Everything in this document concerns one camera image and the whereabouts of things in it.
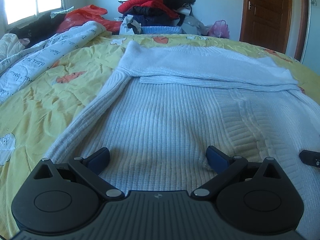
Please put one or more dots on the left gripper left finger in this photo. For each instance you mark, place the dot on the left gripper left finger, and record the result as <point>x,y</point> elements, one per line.
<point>87,171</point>

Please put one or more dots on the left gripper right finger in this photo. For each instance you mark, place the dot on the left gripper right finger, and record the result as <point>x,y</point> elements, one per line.
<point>228,170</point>

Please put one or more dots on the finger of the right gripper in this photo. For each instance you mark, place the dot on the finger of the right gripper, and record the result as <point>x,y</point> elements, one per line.
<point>310,158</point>

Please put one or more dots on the white knit sweater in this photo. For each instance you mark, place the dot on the white knit sweater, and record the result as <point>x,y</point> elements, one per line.
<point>163,106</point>

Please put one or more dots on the black clothes by window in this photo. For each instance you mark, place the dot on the black clothes by window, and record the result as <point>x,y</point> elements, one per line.
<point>39,30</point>

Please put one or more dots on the yellow carrot print bedspread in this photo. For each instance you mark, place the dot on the yellow carrot print bedspread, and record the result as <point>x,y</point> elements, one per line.
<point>36,115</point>

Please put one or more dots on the white text print quilt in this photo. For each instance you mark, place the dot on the white text print quilt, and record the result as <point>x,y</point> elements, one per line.
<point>21,69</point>

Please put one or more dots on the pink plastic bag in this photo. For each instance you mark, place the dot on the pink plastic bag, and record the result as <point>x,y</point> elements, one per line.
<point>219,29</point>

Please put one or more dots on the brown wooden door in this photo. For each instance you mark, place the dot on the brown wooden door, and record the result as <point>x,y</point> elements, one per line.
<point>279,25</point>

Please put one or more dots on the light blue knit garment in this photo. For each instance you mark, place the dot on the light blue knit garment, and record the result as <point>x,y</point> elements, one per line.
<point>161,30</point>

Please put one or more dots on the red plastic bag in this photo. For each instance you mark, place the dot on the red plastic bag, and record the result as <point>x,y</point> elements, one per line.
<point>80,16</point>

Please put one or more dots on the navy blue garment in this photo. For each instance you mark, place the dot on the navy blue garment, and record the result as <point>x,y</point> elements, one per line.
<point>148,16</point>

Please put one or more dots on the white wardrobe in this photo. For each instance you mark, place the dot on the white wardrobe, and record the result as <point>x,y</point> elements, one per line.
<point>310,56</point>

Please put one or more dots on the red garment on pile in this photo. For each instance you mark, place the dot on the red garment on pile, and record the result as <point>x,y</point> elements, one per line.
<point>158,4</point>

